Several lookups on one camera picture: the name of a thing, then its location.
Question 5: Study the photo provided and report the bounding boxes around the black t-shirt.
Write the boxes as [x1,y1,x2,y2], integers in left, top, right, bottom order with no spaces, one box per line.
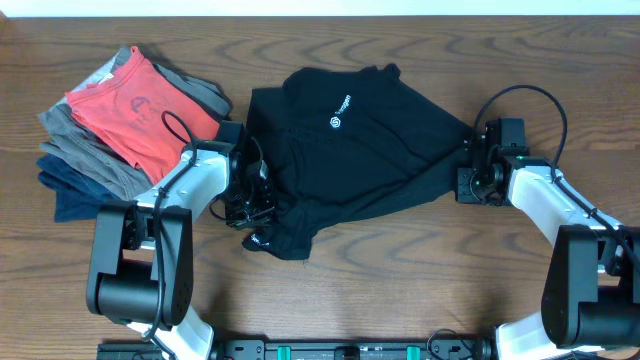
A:
[243,64,472,260]

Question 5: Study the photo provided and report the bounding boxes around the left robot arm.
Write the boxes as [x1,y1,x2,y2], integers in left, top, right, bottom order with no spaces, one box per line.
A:
[86,121,275,359]

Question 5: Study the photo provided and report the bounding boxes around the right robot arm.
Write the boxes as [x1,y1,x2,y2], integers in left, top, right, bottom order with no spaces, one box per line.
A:
[455,118,639,359]

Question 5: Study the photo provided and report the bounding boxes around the folded red t-shirt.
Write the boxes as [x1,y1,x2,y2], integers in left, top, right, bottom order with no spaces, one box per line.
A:
[66,46,219,184]

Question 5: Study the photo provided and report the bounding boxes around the folded navy blue garment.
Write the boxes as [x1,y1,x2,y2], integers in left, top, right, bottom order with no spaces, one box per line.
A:
[36,155,119,223]

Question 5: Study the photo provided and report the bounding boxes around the folded grey garment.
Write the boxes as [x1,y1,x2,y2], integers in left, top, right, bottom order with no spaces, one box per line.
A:
[38,46,231,200]

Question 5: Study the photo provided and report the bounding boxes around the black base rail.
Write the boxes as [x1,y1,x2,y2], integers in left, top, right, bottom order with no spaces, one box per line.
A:
[96,339,494,360]

